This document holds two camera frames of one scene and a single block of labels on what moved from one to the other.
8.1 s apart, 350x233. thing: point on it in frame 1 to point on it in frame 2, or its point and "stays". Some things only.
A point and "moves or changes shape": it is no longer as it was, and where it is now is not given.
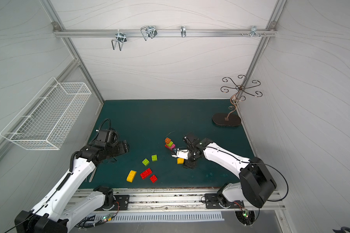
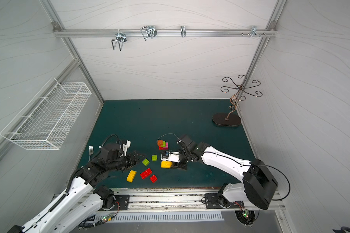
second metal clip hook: (150, 31) stays
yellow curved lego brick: (180, 160) moves or changes shape
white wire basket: (45, 122) stays
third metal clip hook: (182, 29) stays
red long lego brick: (146, 173) stays
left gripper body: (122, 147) to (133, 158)
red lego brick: (167, 147) to (162, 148)
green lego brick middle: (154, 158) stays
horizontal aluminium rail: (165, 32) stays
